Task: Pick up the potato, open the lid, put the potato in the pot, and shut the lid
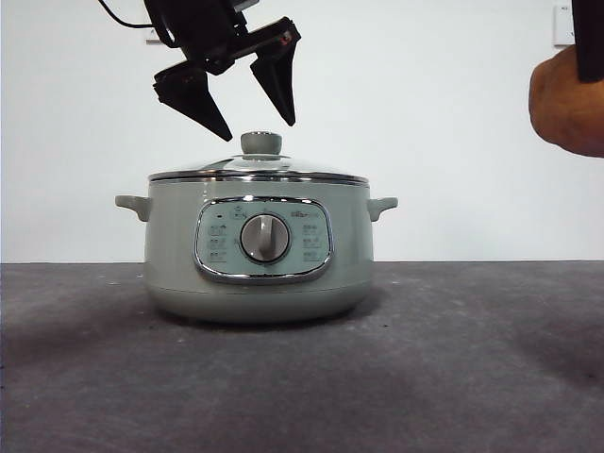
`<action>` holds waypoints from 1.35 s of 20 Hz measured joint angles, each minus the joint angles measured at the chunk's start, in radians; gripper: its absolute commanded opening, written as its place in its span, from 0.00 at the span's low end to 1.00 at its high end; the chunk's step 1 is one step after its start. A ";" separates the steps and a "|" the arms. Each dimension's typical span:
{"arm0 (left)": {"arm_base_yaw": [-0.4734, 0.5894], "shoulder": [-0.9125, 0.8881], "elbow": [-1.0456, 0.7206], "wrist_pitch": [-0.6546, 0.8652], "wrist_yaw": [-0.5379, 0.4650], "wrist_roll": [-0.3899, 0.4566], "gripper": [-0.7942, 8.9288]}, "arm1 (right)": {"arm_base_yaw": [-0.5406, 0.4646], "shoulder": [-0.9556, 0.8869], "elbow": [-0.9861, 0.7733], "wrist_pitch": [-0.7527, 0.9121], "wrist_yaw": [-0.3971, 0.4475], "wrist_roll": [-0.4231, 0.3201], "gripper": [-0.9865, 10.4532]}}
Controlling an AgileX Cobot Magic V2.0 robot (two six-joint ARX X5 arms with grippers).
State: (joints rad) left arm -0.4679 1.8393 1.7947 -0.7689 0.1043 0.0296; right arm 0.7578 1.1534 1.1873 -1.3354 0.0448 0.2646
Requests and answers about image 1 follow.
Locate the glass lid with green knob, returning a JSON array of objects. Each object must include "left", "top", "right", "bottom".
[{"left": 147, "top": 131, "right": 368, "bottom": 185}]

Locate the sage green electric pot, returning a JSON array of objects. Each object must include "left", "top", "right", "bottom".
[{"left": 114, "top": 176, "right": 400, "bottom": 325}]

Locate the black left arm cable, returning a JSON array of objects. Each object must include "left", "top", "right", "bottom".
[{"left": 97, "top": 0, "right": 153, "bottom": 30}]

